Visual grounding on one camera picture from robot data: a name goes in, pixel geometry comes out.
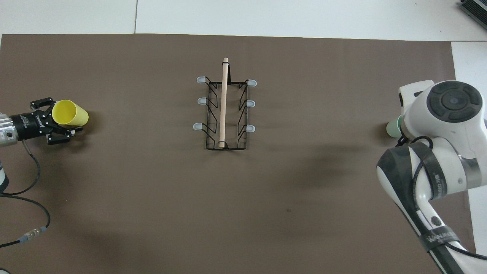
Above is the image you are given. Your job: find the black wire cup rack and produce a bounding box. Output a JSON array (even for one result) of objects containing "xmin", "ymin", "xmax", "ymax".
[{"xmin": 193, "ymin": 57, "xmax": 258, "ymax": 151}]

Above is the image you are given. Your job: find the pale green plastic cup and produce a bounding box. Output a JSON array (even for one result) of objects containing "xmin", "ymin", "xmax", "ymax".
[{"xmin": 386, "ymin": 116, "xmax": 404, "ymax": 138}]

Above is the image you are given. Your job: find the yellow plastic cup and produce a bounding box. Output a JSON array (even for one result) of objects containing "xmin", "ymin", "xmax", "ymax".
[{"xmin": 52, "ymin": 100, "xmax": 89, "ymax": 127}]

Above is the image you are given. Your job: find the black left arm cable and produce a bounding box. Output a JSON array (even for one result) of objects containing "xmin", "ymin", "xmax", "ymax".
[{"xmin": 0, "ymin": 139, "xmax": 51, "ymax": 248}]

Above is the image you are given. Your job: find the brown table mat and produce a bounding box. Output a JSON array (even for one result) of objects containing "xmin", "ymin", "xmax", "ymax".
[{"xmin": 0, "ymin": 33, "xmax": 478, "ymax": 274}]

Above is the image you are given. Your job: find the dark grey laptop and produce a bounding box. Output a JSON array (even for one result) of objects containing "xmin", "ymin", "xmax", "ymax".
[{"xmin": 458, "ymin": 0, "xmax": 487, "ymax": 20}]

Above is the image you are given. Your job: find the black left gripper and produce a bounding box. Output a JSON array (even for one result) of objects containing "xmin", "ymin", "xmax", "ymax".
[{"xmin": 11, "ymin": 98, "xmax": 83, "ymax": 146}]

